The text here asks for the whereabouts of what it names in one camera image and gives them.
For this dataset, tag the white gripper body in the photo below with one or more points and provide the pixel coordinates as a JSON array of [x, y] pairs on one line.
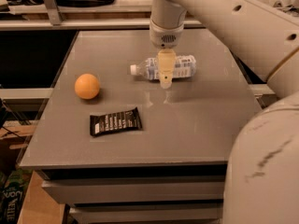
[[165, 37]]

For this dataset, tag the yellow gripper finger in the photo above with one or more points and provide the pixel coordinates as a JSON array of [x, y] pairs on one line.
[[166, 62]]

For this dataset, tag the clear plastic water bottle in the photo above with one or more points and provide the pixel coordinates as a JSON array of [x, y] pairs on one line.
[[185, 66]]

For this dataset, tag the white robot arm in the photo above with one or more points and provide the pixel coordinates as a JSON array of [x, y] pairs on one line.
[[262, 178]]

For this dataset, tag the metal shelf rack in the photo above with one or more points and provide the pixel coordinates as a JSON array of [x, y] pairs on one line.
[[93, 14]]

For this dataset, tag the black snack bar wrapper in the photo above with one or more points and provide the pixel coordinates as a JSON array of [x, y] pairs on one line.
[[115, 122]]

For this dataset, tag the orange ball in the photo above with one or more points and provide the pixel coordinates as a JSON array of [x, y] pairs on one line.
[[87, 86]]

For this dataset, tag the grey drawer cabinet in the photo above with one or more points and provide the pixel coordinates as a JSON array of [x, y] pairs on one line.
[[119, 149]]

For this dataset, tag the cardboard box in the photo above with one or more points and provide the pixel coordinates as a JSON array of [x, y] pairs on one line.
[[38, 207]]

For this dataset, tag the green printed package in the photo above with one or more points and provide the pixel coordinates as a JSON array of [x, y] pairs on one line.
[[13, 194]]

